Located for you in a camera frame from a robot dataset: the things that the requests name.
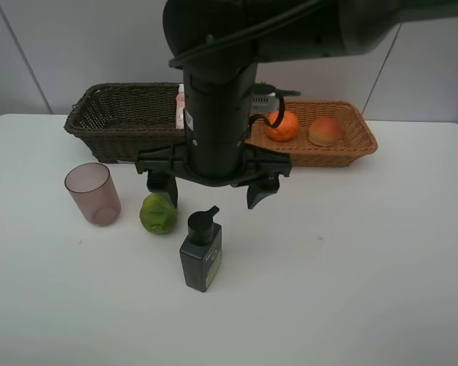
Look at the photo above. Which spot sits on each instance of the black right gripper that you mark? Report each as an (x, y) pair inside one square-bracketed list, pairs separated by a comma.
[(214, 152)]

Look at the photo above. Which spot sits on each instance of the black pump soap bottle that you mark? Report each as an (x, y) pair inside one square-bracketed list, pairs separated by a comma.
[(201, 251)]

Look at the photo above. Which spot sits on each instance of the pink lotion bottle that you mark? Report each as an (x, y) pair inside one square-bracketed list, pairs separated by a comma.
[(180, 107)]

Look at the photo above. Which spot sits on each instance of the orange mandarin fruit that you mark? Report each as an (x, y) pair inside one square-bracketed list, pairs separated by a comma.
[(286, 131)]

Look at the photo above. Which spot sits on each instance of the translucent purple plastic cup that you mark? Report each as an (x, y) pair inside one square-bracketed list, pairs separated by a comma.
[(92, 188)]

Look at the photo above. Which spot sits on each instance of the red yellow peach fruit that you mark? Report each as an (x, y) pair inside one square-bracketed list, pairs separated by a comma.
[(324, 131)]

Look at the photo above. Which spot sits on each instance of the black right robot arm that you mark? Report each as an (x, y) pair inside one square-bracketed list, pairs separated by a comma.
[(219, 44)]

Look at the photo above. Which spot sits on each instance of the green lime fruit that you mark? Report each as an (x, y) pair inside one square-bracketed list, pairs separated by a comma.
[(157, 216)]

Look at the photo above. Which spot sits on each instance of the dark brown wicker basket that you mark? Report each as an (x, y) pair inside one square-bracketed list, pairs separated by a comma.
[(117, 120)]

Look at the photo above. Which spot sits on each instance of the orange wicker basket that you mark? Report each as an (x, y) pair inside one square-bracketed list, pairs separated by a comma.
[(355, 140)]

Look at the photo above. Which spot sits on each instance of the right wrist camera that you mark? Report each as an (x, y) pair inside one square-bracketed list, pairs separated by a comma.
[(266, 97)]

